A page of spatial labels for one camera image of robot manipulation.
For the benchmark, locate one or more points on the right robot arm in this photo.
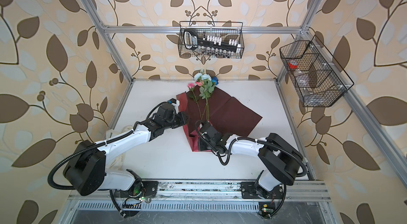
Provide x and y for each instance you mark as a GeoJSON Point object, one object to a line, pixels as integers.
{"type": "Point", "coordinates": [282, 161]}

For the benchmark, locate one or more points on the black tool in basket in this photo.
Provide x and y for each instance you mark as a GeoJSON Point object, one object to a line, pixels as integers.
{"type": "Point", "coordinates": [207, 40]}

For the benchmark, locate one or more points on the right wire basket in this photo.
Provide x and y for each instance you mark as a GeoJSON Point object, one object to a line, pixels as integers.
{"type": "Point", "coordinates": [331, 81]}

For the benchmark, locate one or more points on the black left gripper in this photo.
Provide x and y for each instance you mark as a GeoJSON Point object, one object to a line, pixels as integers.
{"type": "Point", "coordinates": [183, 120]}

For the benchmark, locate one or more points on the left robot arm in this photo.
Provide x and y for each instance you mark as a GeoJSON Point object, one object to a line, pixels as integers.
{"type": "Point", "coordinates": [86, 170]}

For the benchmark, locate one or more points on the dark red wrapping paper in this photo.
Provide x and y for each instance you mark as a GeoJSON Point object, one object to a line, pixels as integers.
{"type": "Point", "coordinates": [226, 114]}

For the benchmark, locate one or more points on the plastic bottle red cap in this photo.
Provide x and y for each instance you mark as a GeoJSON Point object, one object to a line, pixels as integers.
{"type": "Point", "coordinates": [302, 79]}

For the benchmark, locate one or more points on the back wire basket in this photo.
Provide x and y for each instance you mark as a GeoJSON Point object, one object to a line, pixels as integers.
{"type": "Point", "coordinates": [228, 26]}

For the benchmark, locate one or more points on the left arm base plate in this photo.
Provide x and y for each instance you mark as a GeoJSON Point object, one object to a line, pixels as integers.
{"type": "Point", "coordinates": [142, 189]}

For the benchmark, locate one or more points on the wire basket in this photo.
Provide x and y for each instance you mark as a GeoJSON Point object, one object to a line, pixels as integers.
{"type": "Point", "coordinates": [228, 26]}
{"type": "Point", "coordinates": [331, 81]}

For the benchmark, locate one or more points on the light blue fake rose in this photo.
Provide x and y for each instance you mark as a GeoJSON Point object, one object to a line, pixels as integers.
{"type": "Point", "coordinates": [205, 79]}

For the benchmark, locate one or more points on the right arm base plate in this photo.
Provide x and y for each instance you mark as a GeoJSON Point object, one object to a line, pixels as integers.
{"type": "Point", "coordinates": [252, 190]}

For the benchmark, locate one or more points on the magenta fake rose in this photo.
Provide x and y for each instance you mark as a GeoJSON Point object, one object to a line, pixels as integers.
{"type": "Point", "coordinates": [191, 85]}

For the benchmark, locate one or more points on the pink fake rose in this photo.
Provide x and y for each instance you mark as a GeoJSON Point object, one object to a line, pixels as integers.
{"type": "Point", "coordinates": [199, 83]}

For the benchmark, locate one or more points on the cream ribbon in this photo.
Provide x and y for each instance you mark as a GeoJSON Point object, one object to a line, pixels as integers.
{"type": "Point", "coordinates": [116, 159]}

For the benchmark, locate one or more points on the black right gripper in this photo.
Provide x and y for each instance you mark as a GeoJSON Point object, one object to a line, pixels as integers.
{"type": "Point", "coordinates": [201, 146]}

